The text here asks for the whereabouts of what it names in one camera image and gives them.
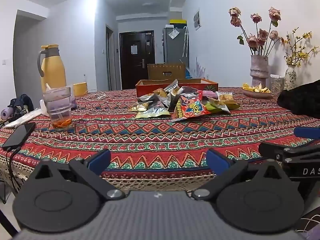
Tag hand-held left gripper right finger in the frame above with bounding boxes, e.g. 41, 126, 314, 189
191, 149, 290, 201

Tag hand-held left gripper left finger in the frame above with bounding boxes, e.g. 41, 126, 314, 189
31, 149, 125, 201

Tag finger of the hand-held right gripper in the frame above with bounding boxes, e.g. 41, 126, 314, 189
294, 127, 320, 140
258, 142, 292, 163

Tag large red snack bag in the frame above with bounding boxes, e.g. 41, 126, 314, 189
171, 91, 213, 123

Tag pile of snack packets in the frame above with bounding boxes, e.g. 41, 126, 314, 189
129, 79, 240, 120

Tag red cardboard box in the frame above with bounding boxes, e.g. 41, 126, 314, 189
136, 78, 219, 98

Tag black cloth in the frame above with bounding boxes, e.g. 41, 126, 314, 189
277, 79, 320, 119

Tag shallow ceramic plate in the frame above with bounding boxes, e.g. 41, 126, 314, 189
241, 84, 274, 99

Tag floral ceramic vase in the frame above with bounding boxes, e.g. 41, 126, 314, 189
284, 64, 297, 90

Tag clear jar of seeds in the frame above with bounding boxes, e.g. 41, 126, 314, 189
269, 74, 285, 95

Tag purple tissue pack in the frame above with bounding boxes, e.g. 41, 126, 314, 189
39, 94, 77, 117

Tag clear glass cup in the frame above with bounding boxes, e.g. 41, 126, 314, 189
43, 87, 73, 130

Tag yellow round cup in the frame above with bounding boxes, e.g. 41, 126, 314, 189
72, 82, 88, 97

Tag pink ribbed vase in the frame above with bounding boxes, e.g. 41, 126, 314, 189
251, 54, 269, 87

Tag yellow flower branches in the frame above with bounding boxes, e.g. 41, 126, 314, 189
284, 27, 319, 67

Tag black smartphone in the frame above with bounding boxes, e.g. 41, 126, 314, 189
2, 122, 36, 151

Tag white plastic bag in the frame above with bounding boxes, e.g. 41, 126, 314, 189
5, 107, 47, 128

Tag white drinking straw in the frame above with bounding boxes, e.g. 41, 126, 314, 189
45, 83, 67, 128

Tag purple decorative plant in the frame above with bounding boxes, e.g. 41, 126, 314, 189
195, 57, 207, 79

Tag dark brown door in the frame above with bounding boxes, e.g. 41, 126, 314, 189
119, 31, 155, 90

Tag dark blue bag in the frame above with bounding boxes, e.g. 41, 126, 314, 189
7, 94, 34, 115

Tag yellow thermos jug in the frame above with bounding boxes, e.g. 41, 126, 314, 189
37, 44, 67, 93

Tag purple rolled item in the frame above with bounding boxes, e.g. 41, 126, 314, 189
1, 107, 16, 119

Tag wooden chair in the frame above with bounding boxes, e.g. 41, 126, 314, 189
147, 63, 186, 80

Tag bunch of dried pink roses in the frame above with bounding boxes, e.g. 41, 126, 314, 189
229, 7, 284, 56

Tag grey refrigerator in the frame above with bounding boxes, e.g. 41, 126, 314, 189
162, 25, 189, 64

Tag white folded umbrella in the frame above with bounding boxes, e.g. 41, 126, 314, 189
182, 26, 189, 57

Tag white earphone cable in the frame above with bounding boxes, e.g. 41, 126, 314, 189
86, 89, 108, 101

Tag black charging cable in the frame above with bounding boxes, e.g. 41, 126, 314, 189
7, 147, 24, 195

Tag black metal frame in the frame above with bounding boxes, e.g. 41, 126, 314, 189
0, 180, 19, 238

